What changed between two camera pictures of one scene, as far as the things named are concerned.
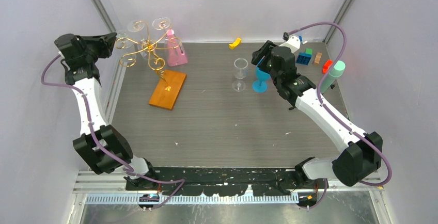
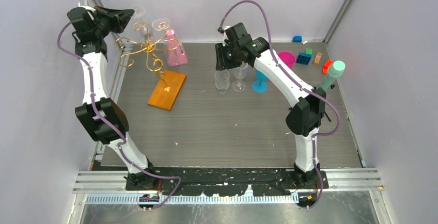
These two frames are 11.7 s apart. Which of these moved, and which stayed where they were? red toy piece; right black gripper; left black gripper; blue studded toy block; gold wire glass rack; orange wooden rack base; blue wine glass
Moved: right black gripper; left black gripper
Stayed: blue wine glass; gold wire glass rack; red toy piece; orange wooden rack base; blue studded toy block
